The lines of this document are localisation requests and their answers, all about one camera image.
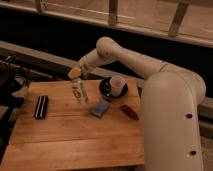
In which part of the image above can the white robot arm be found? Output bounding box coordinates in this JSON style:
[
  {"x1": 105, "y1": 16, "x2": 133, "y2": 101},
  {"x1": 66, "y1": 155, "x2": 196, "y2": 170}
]
[{"x1": 68, "y1": 37, "x2": 206, "y2": 171}]

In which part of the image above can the white cup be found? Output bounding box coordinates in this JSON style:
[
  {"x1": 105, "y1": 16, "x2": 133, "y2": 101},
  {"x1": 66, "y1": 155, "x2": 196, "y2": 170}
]
[{"x1": 110, "y1": 76, "x2": 126, "y2": 97}]

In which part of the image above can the dark red oblong object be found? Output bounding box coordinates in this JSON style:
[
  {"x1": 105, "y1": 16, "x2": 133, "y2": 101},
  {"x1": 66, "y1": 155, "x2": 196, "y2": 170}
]
[{"x1": 121, "y1": 105, "x2": 139, "y2": 120}]

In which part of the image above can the clear plastic bottle white label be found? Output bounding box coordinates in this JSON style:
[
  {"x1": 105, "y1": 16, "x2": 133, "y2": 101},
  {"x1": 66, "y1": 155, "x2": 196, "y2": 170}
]
[{"x1": 72, "y1": 78, "x2": 88, "y2": 104}]

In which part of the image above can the black equipment at left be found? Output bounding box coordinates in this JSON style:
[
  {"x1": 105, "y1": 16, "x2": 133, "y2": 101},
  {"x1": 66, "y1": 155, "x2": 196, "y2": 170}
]
[{"x1": 0, "y1": 55, "x2": 29, "y2": 163}]

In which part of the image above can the black saucer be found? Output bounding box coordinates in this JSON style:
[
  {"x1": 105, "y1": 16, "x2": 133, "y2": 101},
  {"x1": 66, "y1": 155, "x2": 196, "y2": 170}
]
[{"x1": 99, "y1": 77, "x2": 128, "y2": 101}]

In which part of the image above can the black striped case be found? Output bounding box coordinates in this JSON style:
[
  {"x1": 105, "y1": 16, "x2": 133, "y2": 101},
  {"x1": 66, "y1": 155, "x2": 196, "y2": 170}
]
[{"x1": 34, "y1": 95, "x2": 49, "y2": 119}]

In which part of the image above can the blue sponge block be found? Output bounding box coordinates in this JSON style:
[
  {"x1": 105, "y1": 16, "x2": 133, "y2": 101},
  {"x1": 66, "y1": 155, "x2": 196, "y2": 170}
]
[{"x1": 91, "y1": 100, "x2": 109, "y2": 118}]

